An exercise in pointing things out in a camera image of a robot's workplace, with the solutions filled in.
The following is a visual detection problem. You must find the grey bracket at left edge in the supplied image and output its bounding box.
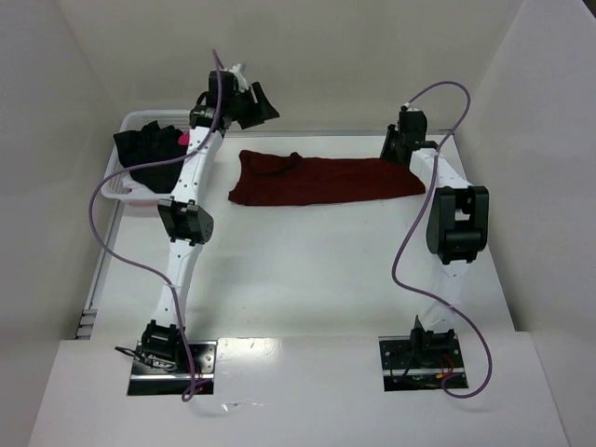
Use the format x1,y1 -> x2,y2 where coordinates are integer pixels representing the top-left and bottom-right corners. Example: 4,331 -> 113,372
74,309 -> 97,340

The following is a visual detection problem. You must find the dark red t-shirt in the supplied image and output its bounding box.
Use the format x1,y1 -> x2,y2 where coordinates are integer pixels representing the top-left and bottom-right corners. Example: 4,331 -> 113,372
228,150 -> 426,207

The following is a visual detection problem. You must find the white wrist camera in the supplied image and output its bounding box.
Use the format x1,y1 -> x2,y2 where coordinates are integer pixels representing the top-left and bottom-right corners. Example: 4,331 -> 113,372
400,102 -> 418,112
227,63 -> 250,92

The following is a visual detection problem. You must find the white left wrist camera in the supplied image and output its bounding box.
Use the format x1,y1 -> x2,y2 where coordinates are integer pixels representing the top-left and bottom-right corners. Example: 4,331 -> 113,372
227,63 -> 250,92

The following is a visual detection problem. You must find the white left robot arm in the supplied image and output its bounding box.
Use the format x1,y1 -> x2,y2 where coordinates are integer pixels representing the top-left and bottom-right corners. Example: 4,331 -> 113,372
141,64 -> 279,372

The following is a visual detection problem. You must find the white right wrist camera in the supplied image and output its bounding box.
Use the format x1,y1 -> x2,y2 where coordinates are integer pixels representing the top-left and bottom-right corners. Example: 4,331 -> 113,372
400,102 -> 418,112

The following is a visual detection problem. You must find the metal base plate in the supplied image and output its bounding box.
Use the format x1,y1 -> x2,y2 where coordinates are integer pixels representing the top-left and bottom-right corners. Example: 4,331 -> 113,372
379,337 -> 468,392
127,340 -> 217,397

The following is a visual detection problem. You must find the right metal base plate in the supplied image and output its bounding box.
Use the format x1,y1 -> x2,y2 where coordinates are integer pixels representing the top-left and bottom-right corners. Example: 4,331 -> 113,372
379,337 -> 468,392

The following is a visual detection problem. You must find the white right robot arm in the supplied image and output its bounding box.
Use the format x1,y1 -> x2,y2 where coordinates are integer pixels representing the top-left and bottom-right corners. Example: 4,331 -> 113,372
381,103 -> 489,369

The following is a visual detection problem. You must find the black t-shirt in basket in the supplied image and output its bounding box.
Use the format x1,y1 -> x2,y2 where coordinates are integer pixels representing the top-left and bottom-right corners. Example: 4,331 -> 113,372
114,121 -> 187,194

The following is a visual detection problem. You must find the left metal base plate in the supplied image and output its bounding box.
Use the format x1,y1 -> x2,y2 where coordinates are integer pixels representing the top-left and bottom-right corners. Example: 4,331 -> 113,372
127,340 -> 217,397

